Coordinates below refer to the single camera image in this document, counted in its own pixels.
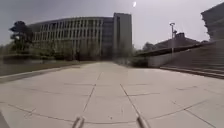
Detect low building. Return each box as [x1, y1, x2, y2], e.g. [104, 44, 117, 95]
[134, 32, 209, 56]

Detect lamp post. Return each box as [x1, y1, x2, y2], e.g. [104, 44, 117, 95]
[169, 22, 178, 56]

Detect robot's own part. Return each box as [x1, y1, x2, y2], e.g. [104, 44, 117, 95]
[71, 116, 86, 128]
[135, 115, 150, 128]

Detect row of trees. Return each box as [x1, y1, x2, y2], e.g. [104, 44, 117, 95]
[0, 39, 134, 63]

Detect grey slab pavement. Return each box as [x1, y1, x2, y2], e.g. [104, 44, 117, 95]
[0, 61, 224, 128]

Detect wide stone steps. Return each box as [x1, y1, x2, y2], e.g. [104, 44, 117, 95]
[159, 41, 224, 80]

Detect dark tree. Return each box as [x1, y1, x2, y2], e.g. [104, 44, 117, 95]
[9, 20, 34, 54]

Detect curved grey building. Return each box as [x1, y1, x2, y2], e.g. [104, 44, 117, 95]
[27, 12, 133, 61]

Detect concrete wall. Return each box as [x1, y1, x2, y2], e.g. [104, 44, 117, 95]
[146, 53, 178, 69]

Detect grass strip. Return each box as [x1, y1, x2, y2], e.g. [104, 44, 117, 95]
[0, 59, 98, 78]

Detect dark grey building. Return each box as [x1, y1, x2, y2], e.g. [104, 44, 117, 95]
[200, 1, 224, 43]

